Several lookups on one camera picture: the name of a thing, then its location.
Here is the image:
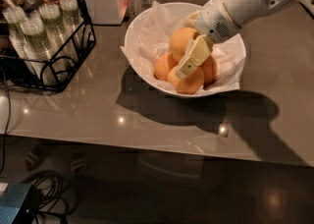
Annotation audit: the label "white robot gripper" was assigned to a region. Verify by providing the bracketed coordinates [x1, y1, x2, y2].
[175, 0, 242, 79]

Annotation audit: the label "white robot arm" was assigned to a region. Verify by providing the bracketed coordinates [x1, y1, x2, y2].
[176, 0, 314, 79]

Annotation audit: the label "white paper liner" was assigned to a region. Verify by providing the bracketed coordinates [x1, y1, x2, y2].
[120, 0, 246, 97]

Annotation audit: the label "plastic cup stack right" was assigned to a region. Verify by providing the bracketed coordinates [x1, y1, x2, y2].
[60, 0, 82, 49]

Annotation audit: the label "plastic cup stack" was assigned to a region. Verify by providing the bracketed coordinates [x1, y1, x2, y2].
[39, 3, 70, 56]
[20, 18, 65, 85]
[60, 0, 82, 49]
[3, 7, 26, 59]

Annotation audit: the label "plastic cup stack middle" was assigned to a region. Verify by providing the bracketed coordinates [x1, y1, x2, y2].
[39, 3, 70, 56]

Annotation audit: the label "plastic cup stack front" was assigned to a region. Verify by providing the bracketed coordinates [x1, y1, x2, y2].
[20, 18, 65, 85]

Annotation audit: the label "plastic cup stack far left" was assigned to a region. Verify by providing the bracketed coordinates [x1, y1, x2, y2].
[3, 7, 26, 59]

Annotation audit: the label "blue box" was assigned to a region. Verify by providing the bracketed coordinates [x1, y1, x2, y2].
[0, 183, 32, 224]

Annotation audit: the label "black wire rack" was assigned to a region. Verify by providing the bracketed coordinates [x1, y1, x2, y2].
[0, 0, 96, 91]

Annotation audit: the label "black cable left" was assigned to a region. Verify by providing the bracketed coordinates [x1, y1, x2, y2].
[0, 67, 14, 174]

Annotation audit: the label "coiled black cables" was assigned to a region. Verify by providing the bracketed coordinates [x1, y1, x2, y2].
[20, 169, 79, 224]

